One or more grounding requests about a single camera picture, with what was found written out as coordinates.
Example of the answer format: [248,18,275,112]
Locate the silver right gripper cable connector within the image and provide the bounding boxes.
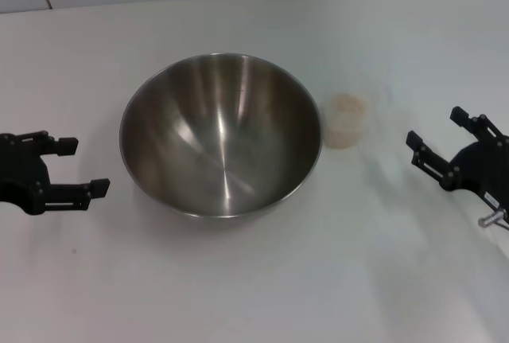
[476,207,509,233]

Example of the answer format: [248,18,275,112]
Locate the stainless steel mixing bowl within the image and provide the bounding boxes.
[119,52,322,228]

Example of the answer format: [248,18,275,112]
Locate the white rice grains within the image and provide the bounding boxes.
[325,94,369,149]

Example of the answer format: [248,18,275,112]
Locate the transparent plastic measuring cup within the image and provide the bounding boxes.
[322,84,395,150]

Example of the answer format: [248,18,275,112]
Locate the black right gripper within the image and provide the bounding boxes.
[405,106,509,219]

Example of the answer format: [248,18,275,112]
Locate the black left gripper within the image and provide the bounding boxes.
[0,130,111,216]

